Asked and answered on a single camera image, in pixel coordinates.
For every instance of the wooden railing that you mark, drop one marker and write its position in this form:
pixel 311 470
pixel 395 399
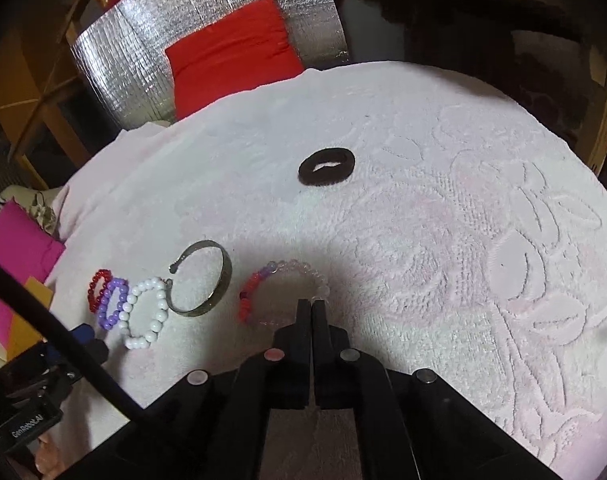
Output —
pixel 81 15

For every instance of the orange box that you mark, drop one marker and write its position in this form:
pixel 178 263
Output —
pixel 36 292

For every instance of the magenta pillow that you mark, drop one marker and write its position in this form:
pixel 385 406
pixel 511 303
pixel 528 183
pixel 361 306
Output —
pixel 13 250

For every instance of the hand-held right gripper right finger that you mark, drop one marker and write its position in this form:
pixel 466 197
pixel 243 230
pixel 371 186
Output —
pixel 318 312

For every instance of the wooden furniture frame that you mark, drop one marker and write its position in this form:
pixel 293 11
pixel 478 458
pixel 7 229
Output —
pixel 601 120

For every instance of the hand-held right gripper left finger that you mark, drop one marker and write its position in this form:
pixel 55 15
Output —
pixel 303 312

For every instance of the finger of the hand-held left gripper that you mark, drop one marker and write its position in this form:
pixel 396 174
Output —
pixel 86 337

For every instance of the white textured blanket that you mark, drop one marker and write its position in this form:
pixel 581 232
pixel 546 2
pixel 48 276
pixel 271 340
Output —
pixel 433 160

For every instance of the red cushion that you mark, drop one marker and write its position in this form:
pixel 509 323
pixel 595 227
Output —
pixel 228 55

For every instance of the silver insulation panel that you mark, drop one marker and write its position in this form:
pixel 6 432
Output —
pixel 133 60

